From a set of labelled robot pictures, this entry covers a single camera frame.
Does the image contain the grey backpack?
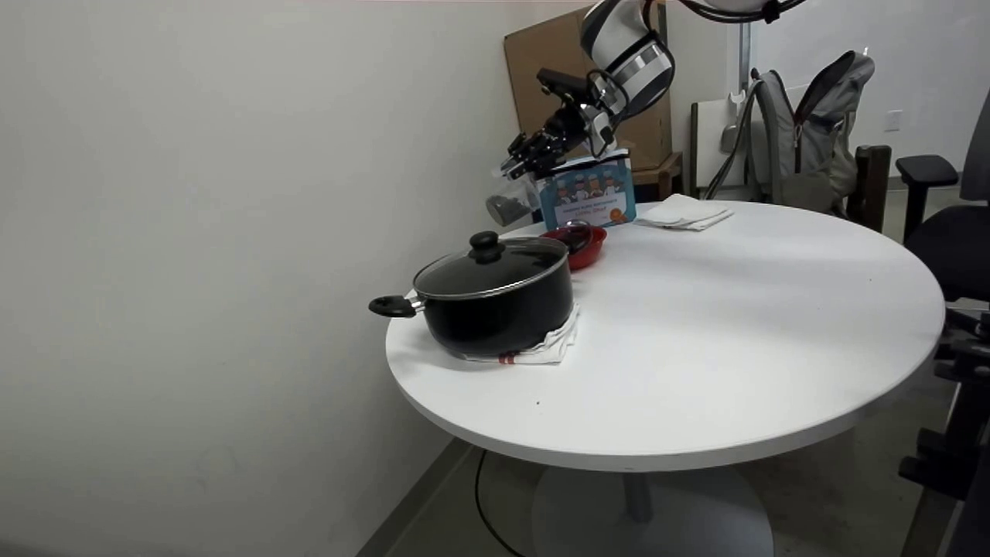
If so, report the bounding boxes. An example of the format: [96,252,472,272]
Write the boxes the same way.
[721,45,879,214]

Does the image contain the glass pot lid black knob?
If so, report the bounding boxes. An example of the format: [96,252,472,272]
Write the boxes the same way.
[413,229,572,302]

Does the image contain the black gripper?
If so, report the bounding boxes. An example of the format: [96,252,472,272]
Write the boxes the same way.
[503,95,619,200]

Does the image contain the red bowl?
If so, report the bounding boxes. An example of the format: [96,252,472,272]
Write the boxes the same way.
[542,223,610,274]

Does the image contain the white panel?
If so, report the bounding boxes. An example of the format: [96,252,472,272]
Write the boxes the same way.
[686,92,760,198]

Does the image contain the black floor cable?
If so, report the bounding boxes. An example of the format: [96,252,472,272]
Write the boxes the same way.
[472,444,530,557]

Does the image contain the black cooking pot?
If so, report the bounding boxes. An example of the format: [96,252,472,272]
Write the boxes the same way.
[365,239,579,363]

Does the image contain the white table pedestal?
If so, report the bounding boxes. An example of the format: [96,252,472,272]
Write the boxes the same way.
[530,465,778,557]

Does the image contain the grey metal pole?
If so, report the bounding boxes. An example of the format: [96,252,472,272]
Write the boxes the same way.
[735,18,759,103]

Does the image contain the large brown cardboard sheet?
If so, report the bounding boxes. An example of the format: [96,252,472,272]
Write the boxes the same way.
[503,3,675,190]

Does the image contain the black camera stand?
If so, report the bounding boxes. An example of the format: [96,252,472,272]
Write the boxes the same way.
[893,295,990,557]

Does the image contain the blue cartoon print box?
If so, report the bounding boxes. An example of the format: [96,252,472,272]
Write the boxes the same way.
[537,149,642,232]

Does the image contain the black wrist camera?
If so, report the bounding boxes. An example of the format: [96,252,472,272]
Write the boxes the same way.
[534,65,599,108]

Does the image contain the black office chair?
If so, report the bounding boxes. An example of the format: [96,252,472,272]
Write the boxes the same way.
[893,90,990,305]

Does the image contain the dark wooden chair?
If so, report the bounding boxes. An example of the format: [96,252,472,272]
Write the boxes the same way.
[844,143,893,234]

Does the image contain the clear glass jar dark contents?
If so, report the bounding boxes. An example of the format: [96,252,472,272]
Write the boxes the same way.
[486,182,540,232]

